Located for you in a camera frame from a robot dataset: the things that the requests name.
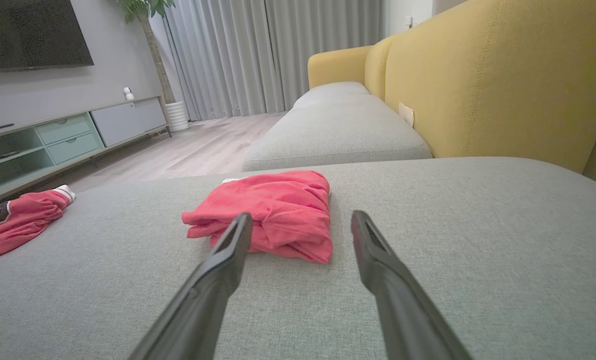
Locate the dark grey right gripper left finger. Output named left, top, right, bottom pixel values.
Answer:
left=128, top=212, right=254, bottom=360

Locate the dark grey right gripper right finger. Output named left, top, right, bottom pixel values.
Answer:
left=351, top=210, right=473, bottom=360

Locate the red number 23 jersey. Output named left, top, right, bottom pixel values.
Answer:
left=0, top=184, right=76, bottom=264

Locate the red garment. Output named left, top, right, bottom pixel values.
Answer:
left=181, top=170, right=334, bottom=265

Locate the large grey sofa chaise cushion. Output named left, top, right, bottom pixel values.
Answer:
left=0, top=156, right=596, bottom=360

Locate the white ribbed plant pot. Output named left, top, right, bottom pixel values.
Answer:
left=165, top=101, right=191, bottom=133

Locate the grey sofa seat cushion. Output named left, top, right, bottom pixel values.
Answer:
left=242, top=94, right=433, bottom=172
left=292, top=81, right=372, bottom=109

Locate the cream sofa label tag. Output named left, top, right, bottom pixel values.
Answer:
left=398, top=101, right=415, bottom=128

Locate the grey cabinet door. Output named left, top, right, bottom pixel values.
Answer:
left=90, top=97, right=167, bottom=148

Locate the mint green cabinet drawer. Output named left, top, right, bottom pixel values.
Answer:
left=35, top=114, right=92, bottom=146
left=45, top=131, right=103, bottom=165

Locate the narrow yellow sofa back cushion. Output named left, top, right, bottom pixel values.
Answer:
left=364, top=36, right=396, bottom=101

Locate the mint grey TV cabinet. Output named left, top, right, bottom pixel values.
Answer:
left=0, top=95, right=172, bottom=207

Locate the wide yellow sofa back cushion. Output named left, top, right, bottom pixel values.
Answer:
left=384, top=0, right=596, bottom=174

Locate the yellow sofa armrest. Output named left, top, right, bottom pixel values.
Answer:
left=307, top=45, right=374, bottom=91

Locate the grey pleated curtain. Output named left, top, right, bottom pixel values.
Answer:
left=150, top=0, right=386, bottom=122

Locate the green leafy indoor tree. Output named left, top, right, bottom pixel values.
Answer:
left=110, top=0, right=178, bottom=106

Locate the black flat screen television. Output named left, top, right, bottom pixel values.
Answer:
left=0, top=0, right=94, bottom=75

